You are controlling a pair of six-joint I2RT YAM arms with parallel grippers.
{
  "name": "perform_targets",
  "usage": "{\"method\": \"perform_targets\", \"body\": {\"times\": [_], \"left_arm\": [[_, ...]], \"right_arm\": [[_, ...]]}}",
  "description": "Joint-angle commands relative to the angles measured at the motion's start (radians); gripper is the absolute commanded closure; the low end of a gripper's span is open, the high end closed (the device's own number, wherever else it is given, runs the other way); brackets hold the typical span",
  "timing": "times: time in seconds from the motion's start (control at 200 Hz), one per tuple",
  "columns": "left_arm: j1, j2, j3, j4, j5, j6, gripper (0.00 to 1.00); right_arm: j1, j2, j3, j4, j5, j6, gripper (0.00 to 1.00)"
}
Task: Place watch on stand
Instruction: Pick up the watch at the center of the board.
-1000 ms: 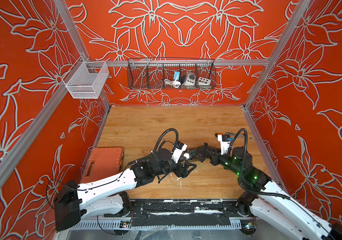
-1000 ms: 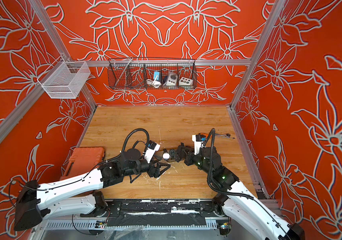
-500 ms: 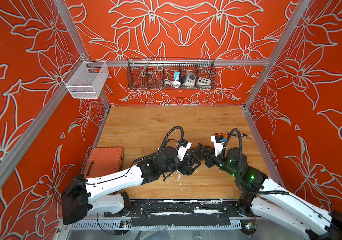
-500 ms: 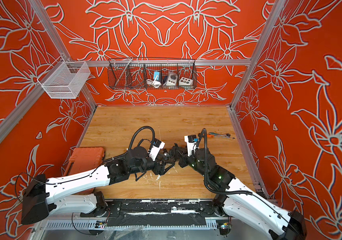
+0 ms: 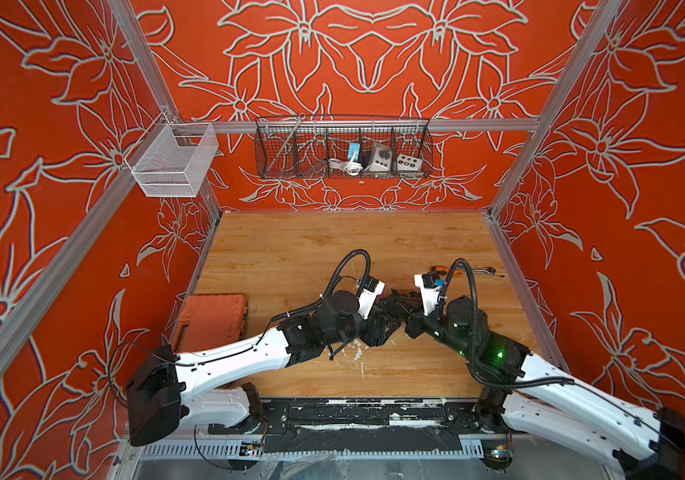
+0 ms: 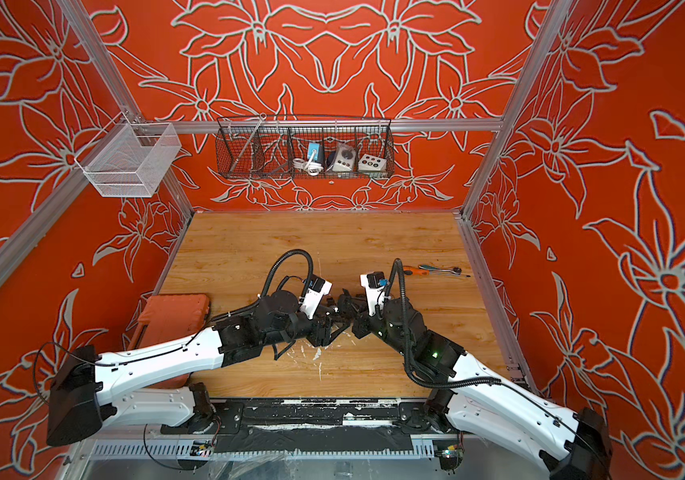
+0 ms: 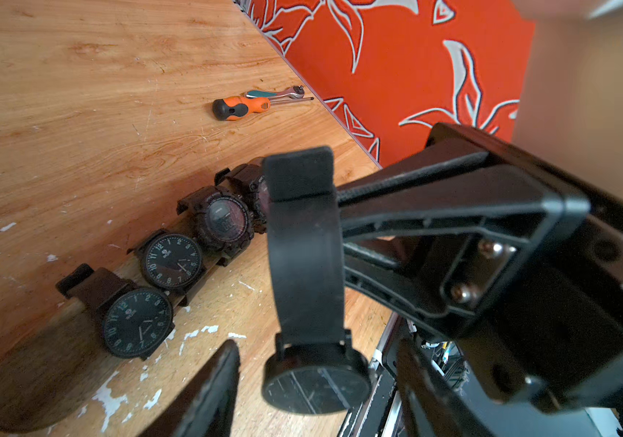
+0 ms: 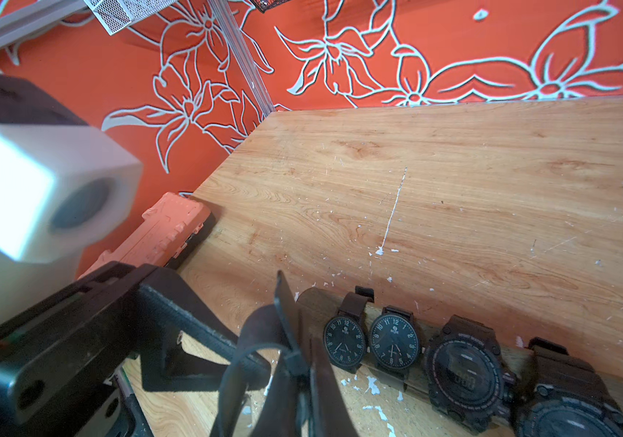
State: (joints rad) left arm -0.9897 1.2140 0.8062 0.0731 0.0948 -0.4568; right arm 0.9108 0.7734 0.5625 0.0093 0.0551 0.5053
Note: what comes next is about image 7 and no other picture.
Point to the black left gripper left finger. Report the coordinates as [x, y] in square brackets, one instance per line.
[206, 406]

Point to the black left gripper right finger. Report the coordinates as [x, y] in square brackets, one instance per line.
[429, 406]

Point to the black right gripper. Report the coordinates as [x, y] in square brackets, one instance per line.
[527, 292]

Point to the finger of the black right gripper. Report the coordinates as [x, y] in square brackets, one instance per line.
[465, 182]

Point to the black strap watch foremost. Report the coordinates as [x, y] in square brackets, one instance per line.
[314, 370]

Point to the dark wooden watch stand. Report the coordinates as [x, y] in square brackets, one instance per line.
[60, 380]

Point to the black digital sport watch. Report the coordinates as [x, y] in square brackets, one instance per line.
[222, 222]

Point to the black round analog watch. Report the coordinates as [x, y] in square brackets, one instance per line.
[248, 181]

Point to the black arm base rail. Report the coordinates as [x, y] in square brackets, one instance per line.
[381, 413]

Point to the orange handled screwdriver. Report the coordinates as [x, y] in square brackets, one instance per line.
[256, 102]

